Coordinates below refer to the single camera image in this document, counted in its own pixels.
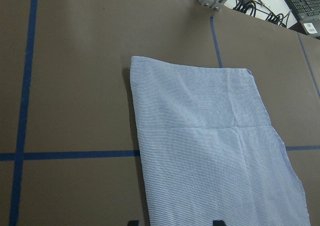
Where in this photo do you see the light blue striped shirt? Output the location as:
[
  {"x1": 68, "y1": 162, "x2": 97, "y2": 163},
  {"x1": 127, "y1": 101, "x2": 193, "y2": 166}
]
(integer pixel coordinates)
[{"x1": 130, "y1": 56, "x2": 310, "y2": 226}]

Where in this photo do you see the black keyboard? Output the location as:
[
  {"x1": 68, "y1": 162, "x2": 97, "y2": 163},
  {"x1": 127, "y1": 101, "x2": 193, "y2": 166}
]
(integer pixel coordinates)
[{"x1": 284, "y1": 0, "x2": 320, "y2": 21}]

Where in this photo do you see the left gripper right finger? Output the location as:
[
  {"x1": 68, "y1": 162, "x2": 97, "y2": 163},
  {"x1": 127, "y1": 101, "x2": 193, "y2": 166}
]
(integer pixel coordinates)
[{"x1": 212, "y1": 220, "x2": 226, "y2": 226}]

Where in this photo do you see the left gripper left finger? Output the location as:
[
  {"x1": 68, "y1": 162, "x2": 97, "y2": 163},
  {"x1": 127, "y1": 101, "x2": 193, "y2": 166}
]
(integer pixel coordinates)
[{"x1": 127, "y1": 220, "x2": 139, "y2": 226}]

